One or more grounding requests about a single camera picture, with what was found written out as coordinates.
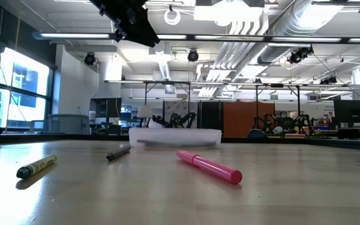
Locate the translucent supply box pink lid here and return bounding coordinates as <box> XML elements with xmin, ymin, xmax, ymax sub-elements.
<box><xmin>128</xmin><ymin>127</ymin><xmax>223</xmax><ymax>148</ymax></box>

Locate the grey marker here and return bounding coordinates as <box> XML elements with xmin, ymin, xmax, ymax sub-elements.
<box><xmin>106</xmin><ymin>144</ymin><xmax>132</xmax><ymax>162</ymax></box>

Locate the thick pink highlighter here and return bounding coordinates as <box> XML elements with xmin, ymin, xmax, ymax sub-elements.
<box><xmin>176</xmin><ymin>150</ymin><xmax>243</xmax><ymax>185</ymax></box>

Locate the black ceiling dome fixture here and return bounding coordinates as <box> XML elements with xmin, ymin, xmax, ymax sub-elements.
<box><xmin>84</xmin><ymin>52</ymin><xmax>97</xmax><ymax>66</ymax></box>
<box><xmin>187</xmin><ymin>49</ymin><xmax>199</xmax><ymax>63</ymax></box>

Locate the black computer monitor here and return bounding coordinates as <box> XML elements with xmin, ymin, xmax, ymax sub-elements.
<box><xmin>95</xmin><ymin>97</ymin><xmax>123</xmax><ymax>124</ymax></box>
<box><xmin>333</xmin><ymin>99</ymin><xmax>360</xmax><ymax>124</ymax></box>

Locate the white ceiling light panel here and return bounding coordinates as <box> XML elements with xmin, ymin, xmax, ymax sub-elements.
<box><xmin>194</xmin><ymin>0</ymin><xmax>270</xmax><ymax>35</ymax></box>

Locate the large glass window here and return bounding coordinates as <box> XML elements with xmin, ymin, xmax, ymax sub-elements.
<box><xmin>0</xmin><ymin>46</ymin><xmax>54</xmax><ymax>132</ymax></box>

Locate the grey bin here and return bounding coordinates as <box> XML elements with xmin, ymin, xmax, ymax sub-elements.
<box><xmin>47</xmin><ymin>114</ymin><xmax>90</xmax><ymax>135</ymax></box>

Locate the black partition panel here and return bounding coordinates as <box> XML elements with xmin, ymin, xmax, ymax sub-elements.
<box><xmin>198</xmin><ymin>100</ymin><xmax>224</xmax><ymax>138</ymax></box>

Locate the orange partition panel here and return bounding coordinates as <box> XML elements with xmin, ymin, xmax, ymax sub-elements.
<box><xmin>222</xmin><ymin>101</ymin><xmax>276</xmax><ymax>138</ymax></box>

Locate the blue chair back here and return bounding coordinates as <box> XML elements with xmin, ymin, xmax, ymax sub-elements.
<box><xmin>247</xmin><ymin>128</ymin><xmax>268</xmax><ymax>138</ymax></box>

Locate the black ceiling track light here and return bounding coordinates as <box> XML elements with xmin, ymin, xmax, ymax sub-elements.
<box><xmin>287</xmin><ymin>46</ymin><xmax>314</xmax><ymax>64</ymax></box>
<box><xmin>319</xmin><ymin>76</ymin><xmax>338</xmax><ymax>85</ymax></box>

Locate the overhead beam with light strips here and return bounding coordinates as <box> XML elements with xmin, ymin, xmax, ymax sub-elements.
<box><xmin>32</xmin><ymin>31</ymin><xmax>360</xmax><ymax>44</ymax></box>

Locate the white coiled ceiling cable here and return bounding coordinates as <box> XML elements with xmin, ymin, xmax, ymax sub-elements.
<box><xmin>163</xmin><ymin>8</ymin><xmax>182</xmax><ymax>26</ymax></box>

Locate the black metal workstation frame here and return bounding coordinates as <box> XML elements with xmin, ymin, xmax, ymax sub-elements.
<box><xmin>104</xmin><ymin>80</ymin><xmax>303</xmax><ymax>138</ymax></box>

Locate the silver ribbed ventilation duct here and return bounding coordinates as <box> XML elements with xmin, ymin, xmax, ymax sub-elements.
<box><xmin>257</xmin><ymin>0</ymin><xmax>326</xmax><ymax>65</ymax></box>

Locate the black aluminium table frame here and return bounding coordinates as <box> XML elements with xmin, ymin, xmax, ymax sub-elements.
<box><xmin>0</xmin><ymin>131</ymin><xmax>360</xmax><ymax>151</ymax></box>

